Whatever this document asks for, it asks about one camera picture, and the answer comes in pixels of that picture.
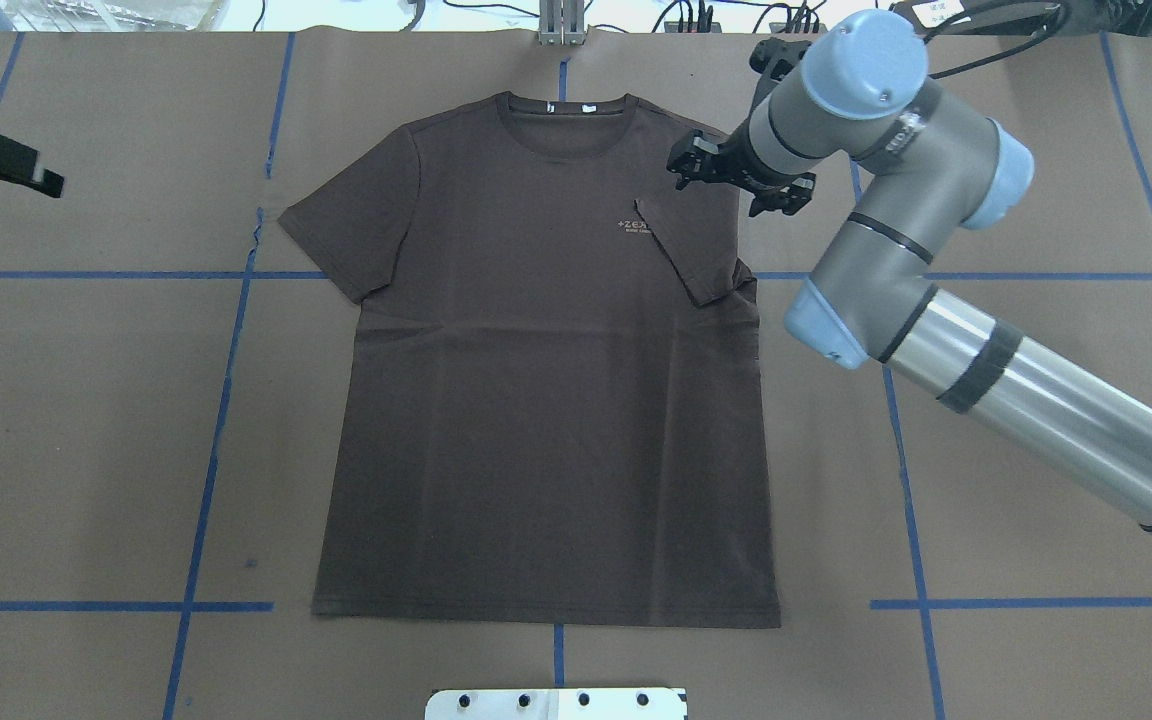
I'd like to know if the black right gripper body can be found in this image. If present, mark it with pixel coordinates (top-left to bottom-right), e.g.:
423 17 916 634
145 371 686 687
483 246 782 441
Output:
667 131 817 218

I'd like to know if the dark brown t-shirt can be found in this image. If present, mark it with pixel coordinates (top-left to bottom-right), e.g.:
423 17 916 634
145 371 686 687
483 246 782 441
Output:
278 92 782 629

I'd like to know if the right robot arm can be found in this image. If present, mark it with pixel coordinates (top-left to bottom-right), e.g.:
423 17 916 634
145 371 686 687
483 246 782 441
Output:
667 9 1152 538

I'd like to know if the aluminium frame post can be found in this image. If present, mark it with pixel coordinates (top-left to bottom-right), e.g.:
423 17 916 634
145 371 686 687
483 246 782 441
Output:
538 0 588 47

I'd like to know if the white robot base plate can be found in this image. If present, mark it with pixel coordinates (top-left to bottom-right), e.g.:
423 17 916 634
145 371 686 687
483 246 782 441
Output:
422 687 690 719

